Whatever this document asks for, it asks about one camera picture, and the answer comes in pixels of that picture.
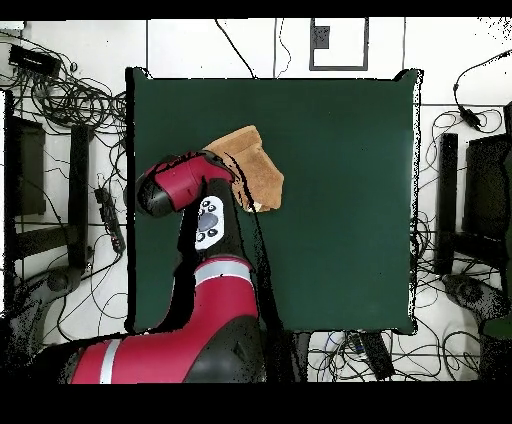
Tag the black frame stand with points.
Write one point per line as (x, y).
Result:
(30, 168)

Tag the tan terry towel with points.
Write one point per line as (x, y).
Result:
(260, 172)

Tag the black tripod base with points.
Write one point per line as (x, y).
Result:
(470, 294)
(58, 281)

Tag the black electronics box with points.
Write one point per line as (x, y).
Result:
(34, 60)

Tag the black power strip with plugs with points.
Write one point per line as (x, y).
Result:
(378, 356)

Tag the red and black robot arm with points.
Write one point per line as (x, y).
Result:
(224, 304)

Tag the black cabinet box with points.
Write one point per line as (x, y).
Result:
(486, 188)

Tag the black upright post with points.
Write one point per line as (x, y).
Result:
(447, 200)
(78, 200)

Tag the dark green table cloth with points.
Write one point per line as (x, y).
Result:
(340, 240)

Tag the grey square floor frame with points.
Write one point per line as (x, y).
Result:
(310, 56)

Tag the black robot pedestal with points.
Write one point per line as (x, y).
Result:
(298, 356)

